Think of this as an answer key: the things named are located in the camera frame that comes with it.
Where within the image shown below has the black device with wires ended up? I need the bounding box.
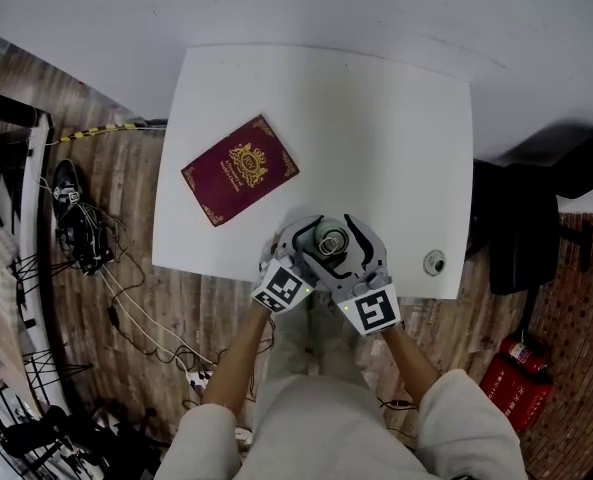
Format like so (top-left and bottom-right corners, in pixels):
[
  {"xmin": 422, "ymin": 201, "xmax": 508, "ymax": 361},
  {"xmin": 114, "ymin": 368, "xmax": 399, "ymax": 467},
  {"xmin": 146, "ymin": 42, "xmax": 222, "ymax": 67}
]
[{"xmin": 51, "ymin": 159, "xmax": 116, "ymax": 275}]

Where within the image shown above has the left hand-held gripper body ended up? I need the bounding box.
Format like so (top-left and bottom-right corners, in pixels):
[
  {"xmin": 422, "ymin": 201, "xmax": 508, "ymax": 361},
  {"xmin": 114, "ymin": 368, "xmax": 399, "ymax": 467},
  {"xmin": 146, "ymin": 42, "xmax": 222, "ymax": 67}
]
[{"xmin": 250, "ymin": 245, "xmax": 314, "ymax": 316}]

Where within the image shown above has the black office chair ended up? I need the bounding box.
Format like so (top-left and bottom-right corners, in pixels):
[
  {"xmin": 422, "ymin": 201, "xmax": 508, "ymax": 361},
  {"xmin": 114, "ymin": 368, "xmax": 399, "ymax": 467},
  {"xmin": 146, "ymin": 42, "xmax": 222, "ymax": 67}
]
[{"xmin": 468, "ymin": 117, "xmax": 593, "ymax": 297}]

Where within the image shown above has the red fire extinguisher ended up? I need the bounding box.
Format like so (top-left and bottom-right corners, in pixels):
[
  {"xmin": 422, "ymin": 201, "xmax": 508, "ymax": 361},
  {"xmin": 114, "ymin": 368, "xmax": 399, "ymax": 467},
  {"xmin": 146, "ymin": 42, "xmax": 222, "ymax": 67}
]
[{"xmin": 499, "ymin": 335, "xmax": 550, "ymax": 374}]

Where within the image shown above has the person's left forearm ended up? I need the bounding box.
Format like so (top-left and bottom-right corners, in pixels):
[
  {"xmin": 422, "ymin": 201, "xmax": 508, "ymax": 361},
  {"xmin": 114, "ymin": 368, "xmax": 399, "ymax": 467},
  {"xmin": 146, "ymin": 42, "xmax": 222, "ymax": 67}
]
[{"xmin": 201, "ymin": 307, "xmax": 272, "ymax": 412}]

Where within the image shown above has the white floor cable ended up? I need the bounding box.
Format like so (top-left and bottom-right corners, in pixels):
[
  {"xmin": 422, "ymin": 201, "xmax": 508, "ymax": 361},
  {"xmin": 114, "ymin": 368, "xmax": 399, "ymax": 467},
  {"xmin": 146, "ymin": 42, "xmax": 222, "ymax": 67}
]
[{"xmin": 98, "ymin": 267, "xmax": 215, "ymax": 369}]

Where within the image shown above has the white table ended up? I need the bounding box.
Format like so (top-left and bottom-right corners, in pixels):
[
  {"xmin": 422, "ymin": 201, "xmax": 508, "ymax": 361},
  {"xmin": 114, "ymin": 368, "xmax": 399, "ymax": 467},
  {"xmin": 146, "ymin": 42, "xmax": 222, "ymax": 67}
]
[{"xmin": 151, "ymin": 43, "xmax": 475, "ymax": 300}]

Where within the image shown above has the round table cable grommet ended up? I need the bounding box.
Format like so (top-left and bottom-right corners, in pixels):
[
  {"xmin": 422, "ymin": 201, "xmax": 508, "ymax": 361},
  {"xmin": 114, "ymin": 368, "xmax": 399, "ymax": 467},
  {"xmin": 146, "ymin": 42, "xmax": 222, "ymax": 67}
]
[{"xmin": 423, "ymin": 249, "xmax": 447, "ymax": 278}]

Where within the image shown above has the white power strip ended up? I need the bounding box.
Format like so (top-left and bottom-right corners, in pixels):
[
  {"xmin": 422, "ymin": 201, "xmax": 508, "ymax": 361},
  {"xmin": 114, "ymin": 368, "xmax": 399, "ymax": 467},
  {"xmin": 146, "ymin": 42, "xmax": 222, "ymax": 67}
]
[{"xmin": 185, "ymin": 367, "xmax": 215, "ymax": 394}]

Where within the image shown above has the small metal jar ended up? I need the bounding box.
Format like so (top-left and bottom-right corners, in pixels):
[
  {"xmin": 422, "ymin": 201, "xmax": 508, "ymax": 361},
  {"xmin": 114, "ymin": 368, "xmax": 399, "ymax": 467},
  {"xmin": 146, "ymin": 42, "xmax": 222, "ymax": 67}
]
[{"xmin": 311, "ymin": 216, "xmax": 351, "ymax": 262}]

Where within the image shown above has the person's cream clothing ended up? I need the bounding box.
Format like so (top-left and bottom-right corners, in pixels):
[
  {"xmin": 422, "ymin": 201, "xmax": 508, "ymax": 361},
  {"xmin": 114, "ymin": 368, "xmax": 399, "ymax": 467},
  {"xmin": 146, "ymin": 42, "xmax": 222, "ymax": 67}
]
[{"xmin": 155, "ymin": 367, "xmax": 527, "ymax": 480}]

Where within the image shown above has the black metal railing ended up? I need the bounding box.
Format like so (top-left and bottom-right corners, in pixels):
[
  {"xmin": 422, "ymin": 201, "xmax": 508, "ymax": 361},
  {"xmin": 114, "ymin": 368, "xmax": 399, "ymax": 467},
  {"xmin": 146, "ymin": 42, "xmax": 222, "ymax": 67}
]
[{"xmin": 0, "ymin": 87, "xmax": 55, "ymax": 247}]

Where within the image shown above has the person's left shoe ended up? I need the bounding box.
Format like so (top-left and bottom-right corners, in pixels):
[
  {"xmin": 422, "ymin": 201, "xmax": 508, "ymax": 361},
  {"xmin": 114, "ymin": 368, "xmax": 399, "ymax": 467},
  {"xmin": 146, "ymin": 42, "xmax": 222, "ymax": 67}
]
[{"xmin": 270, "ymin": 307, "xmax": 322, "ymax": 377}]

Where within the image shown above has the yellow black striped tape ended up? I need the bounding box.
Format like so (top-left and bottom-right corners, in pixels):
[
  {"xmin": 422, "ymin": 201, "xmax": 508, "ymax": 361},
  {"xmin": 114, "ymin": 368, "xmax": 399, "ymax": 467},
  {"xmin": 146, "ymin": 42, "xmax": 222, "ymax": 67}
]
[{"xmin": 58, "ymin": 122, "xmax": 167, "ymax": 144}]

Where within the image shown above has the red fire extinguisher box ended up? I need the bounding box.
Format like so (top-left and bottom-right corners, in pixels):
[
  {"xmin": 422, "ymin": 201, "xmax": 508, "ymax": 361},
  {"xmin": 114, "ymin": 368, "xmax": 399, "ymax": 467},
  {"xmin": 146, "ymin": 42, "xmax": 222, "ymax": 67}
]
[{"xmin": 479, "ymin": 355, "xmax": 555, "ymax": 432}]

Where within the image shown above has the black floor cable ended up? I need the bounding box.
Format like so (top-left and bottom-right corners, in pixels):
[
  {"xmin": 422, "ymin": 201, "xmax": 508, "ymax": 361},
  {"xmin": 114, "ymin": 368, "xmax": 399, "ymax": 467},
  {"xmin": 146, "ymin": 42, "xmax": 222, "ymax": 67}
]
[{"xmin": 106, "ymin": 247, "xmax": 217, "ymax": 369}]

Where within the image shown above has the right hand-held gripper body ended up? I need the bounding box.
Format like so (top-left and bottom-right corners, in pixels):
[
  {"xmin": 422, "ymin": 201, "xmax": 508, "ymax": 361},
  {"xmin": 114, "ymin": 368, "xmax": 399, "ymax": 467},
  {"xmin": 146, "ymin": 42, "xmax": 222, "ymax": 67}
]
[{"xmin": 325, "ymin": 265, "xmax": 404, "ymax": 339}]

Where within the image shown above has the person's right forearm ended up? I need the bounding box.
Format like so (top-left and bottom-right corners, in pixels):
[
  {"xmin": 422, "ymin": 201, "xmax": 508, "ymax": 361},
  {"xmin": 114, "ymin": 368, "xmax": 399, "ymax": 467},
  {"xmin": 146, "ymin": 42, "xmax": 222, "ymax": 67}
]
[{"xmin": 379, "ymin": 325, "xmax": 442, "ymax": 409}]

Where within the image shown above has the maroon book gold ornament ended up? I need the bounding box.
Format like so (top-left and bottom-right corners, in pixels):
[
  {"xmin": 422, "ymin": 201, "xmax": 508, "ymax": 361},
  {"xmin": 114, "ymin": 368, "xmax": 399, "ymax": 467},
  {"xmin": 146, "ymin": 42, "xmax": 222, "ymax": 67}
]
[{"xmin": 180, "ymin": 113, "xmax": 301, "ymax": 228}]

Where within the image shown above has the black metal stand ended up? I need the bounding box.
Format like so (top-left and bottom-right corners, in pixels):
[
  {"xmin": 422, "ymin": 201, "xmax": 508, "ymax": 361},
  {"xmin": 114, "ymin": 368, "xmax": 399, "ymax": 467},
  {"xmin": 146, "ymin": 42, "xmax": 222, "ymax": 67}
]
[{"xmin": 0, "ymin": 405, "xmax": 170, "ymax": 480}]

